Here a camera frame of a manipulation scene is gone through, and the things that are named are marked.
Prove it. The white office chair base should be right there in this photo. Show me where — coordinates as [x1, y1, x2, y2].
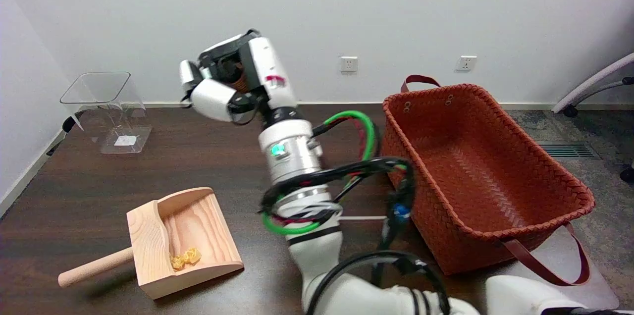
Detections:
[551, 52, 634, 182]

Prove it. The thick black cable loop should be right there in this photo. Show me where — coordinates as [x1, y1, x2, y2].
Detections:
[305, 250, 451, 315]

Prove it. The small brown broom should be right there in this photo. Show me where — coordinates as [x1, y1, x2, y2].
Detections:
[230, 57, 251, 94]

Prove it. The clear plastic container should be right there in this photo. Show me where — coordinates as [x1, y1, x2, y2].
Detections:
[59, 71, 153, 155]

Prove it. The white flat sheet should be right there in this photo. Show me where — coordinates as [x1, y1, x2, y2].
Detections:
[505, 223, 620, 311]

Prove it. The wooden dustpan with handle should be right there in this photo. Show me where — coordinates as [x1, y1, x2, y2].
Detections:
[58, 187, 244, 300]

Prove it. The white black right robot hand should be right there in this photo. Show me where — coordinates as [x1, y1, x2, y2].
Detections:
[180, 29, 299, 125]

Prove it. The brown woven storage basket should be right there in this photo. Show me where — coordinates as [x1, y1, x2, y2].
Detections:
[380, 75, 596, 287]

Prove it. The green robot cable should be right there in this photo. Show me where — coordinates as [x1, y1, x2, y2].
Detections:
[262, 110, 377, 235]

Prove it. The yellow crumpled paper scrap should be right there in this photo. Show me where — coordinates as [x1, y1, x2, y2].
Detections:
[170, 248, 202, 271]

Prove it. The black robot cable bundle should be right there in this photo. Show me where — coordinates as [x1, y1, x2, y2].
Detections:
[260, 157, 417, 252]

